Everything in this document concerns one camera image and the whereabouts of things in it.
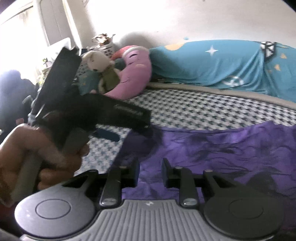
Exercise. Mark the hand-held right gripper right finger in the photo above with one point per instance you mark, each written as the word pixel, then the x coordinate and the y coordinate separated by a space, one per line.
pixel 167 175

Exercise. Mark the person's left hand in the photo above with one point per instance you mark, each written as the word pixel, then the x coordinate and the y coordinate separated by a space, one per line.
pixel 53 160

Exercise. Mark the houndstooth bed mat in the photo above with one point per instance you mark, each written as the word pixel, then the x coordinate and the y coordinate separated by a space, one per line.
pixel 196 109

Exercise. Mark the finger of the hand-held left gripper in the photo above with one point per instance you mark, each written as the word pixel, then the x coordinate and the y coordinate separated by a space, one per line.
pixel 106 135

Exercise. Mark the white plastic basket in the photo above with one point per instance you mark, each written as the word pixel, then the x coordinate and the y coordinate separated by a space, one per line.
pixel 104 45

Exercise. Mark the dark cloth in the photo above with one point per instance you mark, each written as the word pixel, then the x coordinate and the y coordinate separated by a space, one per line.
pixel 13 97

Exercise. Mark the white rabbit plush toy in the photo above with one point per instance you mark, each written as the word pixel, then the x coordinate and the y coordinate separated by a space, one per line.
pixel 101 67

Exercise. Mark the purple floral shirt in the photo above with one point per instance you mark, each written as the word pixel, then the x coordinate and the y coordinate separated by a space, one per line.
pixel 208 148

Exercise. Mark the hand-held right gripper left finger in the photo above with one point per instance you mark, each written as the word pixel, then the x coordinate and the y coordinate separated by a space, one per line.
pixel 133 173

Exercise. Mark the purple moon plush pillow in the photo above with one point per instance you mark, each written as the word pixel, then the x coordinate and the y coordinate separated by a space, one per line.
pixel 134 69

